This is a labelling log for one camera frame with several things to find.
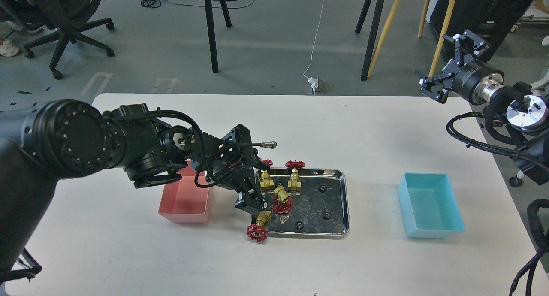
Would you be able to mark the yellow wooden leg right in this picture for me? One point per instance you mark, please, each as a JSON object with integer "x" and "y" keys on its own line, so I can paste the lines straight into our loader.
{"x": 441, "y": 39}

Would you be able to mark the black stand leg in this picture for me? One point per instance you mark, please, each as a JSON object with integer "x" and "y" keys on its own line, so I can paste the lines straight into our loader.
{"x": 210, "y": 28}
{"x": 377, "y": 13}

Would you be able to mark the brass valve back left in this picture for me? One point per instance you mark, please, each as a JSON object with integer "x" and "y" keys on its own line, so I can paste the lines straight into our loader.
{"x": 266, "y": 182}

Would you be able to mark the shiny metal tray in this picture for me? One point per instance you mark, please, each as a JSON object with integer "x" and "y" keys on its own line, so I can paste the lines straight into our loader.
{"x": 309, "y": 204}

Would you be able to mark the yellow wooden leg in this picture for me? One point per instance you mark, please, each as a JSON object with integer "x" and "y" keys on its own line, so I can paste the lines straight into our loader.
{"x": 382, "y": 38}
{"x": 441, "y": 39}

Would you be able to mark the pink plastic box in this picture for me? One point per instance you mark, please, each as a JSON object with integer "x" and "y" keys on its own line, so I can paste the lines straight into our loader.
{"x": 182, "y": 202}

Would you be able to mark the brass valve back right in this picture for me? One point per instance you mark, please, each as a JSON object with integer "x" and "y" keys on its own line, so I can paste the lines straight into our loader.
{"x": 294, "y": 184}

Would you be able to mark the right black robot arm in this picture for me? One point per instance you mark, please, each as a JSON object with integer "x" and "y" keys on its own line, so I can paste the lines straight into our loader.
{"x": 512, "y": 115}

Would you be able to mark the brass valve tray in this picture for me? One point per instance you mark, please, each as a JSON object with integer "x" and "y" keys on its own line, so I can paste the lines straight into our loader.
{"x": 283, "y": 202}

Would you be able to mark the blue plastic box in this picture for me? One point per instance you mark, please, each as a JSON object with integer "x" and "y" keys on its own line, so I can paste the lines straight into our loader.
{"x": 428, "y": 206}

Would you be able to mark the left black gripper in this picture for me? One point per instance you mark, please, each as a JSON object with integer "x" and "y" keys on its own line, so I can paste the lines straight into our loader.
{"x": 232, "y": 162}

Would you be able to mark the black office chair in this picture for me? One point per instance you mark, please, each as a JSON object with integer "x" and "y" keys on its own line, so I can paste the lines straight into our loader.
{"x": 69, "y": 19}

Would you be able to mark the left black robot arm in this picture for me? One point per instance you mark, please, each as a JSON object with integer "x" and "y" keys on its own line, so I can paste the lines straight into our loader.
{"x": 67, "y": 139}

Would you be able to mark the black stand leg right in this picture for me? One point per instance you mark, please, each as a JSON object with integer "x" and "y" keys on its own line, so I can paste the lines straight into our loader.
{"x": 377, "y": 13}

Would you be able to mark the brass valve front left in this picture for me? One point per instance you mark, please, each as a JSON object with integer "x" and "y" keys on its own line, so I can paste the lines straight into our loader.
{"x": 257, "y": 231}

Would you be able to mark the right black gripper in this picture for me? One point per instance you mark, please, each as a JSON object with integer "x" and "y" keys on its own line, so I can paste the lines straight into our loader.
{"x": 473, "y": 81}

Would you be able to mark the black stand leg left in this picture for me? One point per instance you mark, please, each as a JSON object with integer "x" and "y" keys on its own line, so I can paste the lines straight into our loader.
{"x": 210, "y": 28}

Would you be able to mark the brass valve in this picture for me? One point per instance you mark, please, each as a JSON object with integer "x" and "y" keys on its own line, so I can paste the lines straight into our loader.
{"x": 294, "y": 184}
{"x": 266, "y": 182}
{"x": 257, "y": 231}

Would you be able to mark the white power adapter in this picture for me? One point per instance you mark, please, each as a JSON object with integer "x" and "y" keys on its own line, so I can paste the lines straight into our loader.
{"x": 317, "y": 85}

